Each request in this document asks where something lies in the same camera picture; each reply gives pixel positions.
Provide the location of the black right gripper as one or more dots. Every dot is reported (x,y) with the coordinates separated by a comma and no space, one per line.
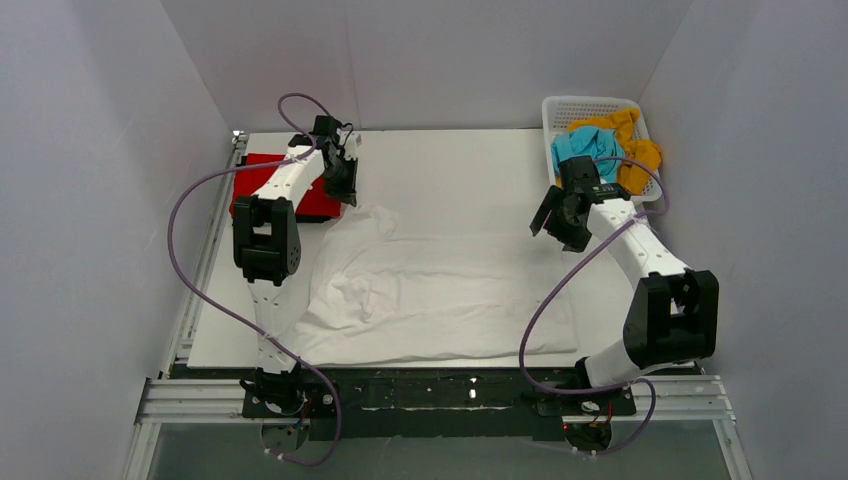
(563,211)

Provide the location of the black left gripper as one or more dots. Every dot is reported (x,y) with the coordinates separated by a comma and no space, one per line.
(342,174)

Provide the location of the white t shirt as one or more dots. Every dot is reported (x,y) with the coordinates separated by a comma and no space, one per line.
(379,295)

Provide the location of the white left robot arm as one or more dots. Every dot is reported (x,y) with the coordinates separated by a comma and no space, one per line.
(266,242)

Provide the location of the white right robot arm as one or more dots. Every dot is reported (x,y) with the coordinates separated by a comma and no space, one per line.
(673,313)

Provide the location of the red folded t shirt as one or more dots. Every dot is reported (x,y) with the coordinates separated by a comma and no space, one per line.
(314,202)

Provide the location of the light blue crumpled t shirt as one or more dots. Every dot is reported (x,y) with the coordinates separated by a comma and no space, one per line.
(589,141)

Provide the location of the mustard yellow crumpled t shirt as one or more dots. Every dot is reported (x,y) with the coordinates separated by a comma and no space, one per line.
(646,152)

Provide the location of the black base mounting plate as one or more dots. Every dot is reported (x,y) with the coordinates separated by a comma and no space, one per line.
(424,403)

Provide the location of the aluminium frame rail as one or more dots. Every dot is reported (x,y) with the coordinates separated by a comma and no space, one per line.
(169,400)

